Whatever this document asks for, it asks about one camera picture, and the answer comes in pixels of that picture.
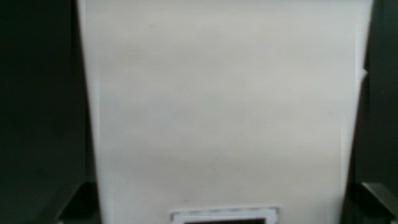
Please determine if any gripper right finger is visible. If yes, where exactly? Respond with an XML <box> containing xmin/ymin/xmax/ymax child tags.
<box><xmin>357</xmin><ymin>182</ymin><xmax>398</xmax><ymax>224</ymax></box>

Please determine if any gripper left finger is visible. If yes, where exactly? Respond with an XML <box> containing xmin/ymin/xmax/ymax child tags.
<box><xmin>55</xmin><ymin>182</ymin><xmax>96</xmax><ymax>224</ymax></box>

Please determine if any small white tagged block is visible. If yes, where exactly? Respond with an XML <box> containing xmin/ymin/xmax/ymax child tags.
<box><xmin>78</xmin><ymin>0</ymin><xmax>373</xmax><ymax>224</ymax></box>

